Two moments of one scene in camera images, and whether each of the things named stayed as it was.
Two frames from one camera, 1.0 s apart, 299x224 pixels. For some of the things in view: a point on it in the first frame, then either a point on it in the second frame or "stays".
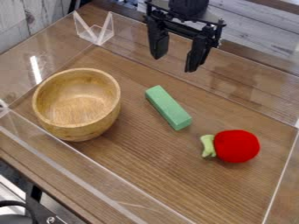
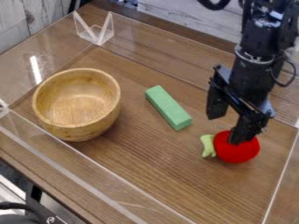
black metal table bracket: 39,213 stays
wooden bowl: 78,101 stays
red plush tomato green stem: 233,145 stays
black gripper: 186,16 -> 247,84
